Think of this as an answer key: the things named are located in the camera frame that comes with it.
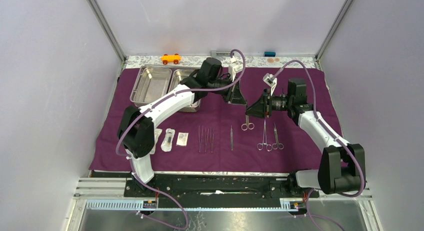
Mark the steel scalpel handle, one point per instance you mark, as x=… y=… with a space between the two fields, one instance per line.
x=207 y=130

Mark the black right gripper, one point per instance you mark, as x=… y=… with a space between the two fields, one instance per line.
x=264 y=105

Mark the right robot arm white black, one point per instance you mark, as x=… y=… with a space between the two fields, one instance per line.
x=342 y=164

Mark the steel tweezers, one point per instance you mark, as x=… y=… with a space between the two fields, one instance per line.
x=200 y=137
x=212 y=135

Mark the slotted grey cable duct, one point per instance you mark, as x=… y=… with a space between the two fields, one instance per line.
x=260 y=205

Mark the blue plastic block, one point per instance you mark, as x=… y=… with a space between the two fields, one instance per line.
x=269 y=54

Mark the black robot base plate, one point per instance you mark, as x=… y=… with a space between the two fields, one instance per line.
x=200 y=188

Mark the remaining steel instrument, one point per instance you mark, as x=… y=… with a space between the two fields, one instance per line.
x=231 y=139

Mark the long white sterile packet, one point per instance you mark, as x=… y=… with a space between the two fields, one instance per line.
x=157 y=133

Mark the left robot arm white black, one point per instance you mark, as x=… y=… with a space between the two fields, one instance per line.
x=137 y=128

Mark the purple cloth wrap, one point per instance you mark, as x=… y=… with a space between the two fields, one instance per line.
x=251 y=143

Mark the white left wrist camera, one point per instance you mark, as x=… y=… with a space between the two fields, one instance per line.
x=234 y=67

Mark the orange toy car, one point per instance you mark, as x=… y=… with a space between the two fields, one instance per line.
x=171 y=59

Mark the small white sterile packet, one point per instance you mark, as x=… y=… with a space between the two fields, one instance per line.
x=182 y=139

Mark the perforated steel instrument tray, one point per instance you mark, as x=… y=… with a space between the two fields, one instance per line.
x=155 y=81

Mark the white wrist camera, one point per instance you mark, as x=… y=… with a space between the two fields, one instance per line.
x=271 y=81
x=234 y=67

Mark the steel surgical forceps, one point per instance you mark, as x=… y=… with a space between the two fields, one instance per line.
x=264 y=144

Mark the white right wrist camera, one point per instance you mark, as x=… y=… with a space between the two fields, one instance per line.
x=271 y=81

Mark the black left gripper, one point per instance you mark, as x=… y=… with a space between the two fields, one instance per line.
x=236 y=96

